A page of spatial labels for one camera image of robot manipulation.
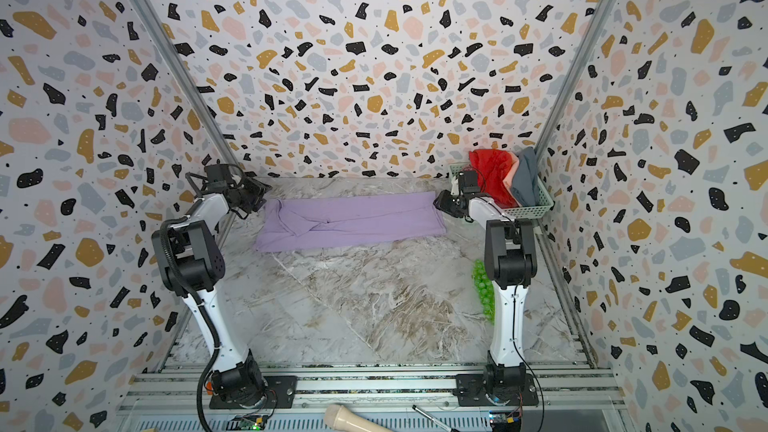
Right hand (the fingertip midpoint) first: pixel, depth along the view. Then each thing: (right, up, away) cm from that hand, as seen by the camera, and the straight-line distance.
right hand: (434, 195), depth 105 cm
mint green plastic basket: (+38, -5, +1) cm, 38 cm away
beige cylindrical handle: (-25, -52, -38) cm, 69 cm away
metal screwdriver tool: (-3, -55, -35) cm, 65 cm away
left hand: (-56, +4, -5) cm, 56 cm away
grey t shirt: (+34, +4, +4) cm, 34 cm away
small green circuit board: (-48, -55, -35) cm, 81 cm away
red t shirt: (+23, +11, +8) cm, 27 cm away
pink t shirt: (+26, +5, -1) cm, 26 cm away
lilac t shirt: (-45, -10, +2) cm, 46 cm away
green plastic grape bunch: (+13, -29, -17) cm, 36 cm away
